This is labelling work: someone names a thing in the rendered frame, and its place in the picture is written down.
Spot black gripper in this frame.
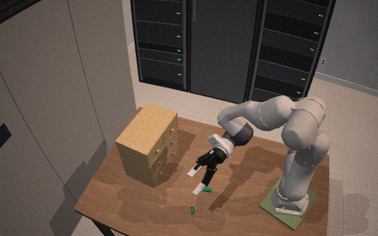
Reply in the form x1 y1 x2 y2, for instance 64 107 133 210
187 148 227 196

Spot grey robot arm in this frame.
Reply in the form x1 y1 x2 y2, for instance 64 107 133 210
207 95 330 216

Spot light wooden drawer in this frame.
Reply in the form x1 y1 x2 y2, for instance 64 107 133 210
148 135 164 166
166 140 178 166
152 159 166 186
164 116 177 144
150 148 165 176
165 128 178 156

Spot small wooden chest of drawers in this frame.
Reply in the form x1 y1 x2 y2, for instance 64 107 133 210
115 103 177 188

